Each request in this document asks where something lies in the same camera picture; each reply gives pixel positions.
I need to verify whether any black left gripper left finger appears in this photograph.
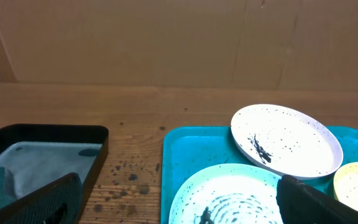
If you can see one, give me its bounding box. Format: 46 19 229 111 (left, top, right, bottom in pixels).
0 172 83 224

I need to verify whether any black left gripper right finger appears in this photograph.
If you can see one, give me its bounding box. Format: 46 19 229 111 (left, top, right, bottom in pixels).
276 175 358 224

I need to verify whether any light blue speckled plate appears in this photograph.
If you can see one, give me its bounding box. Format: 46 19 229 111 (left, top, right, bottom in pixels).
168 164 283 224

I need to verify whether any teal serving tray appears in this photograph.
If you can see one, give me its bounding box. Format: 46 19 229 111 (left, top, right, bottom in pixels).
160 126 358 223

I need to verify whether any black water tray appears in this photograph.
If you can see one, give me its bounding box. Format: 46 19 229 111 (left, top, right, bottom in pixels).
0 124 109 221

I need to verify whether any white speckled plate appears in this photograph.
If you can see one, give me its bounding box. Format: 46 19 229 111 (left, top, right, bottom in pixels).
231 104 344 180

